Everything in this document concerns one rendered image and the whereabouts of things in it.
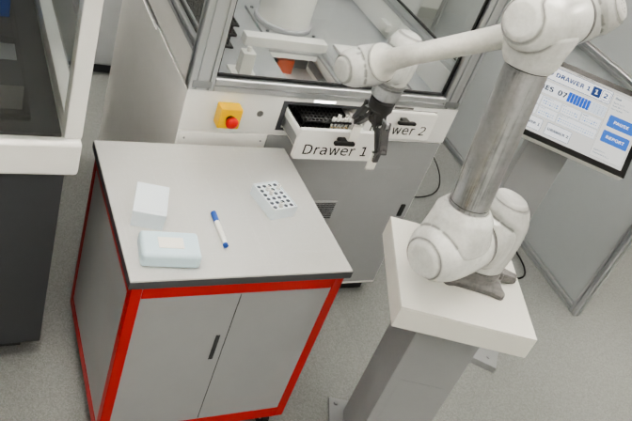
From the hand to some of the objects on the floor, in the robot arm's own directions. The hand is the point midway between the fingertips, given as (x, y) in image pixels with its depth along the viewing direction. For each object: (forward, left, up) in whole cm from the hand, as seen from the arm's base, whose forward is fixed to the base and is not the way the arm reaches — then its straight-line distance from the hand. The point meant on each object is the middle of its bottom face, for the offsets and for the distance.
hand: (360, 153), depth 226 cm
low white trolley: (-25, +36, -91) cm, 102 cm away
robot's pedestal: (-32, -36, -91) cm, 103 cm away
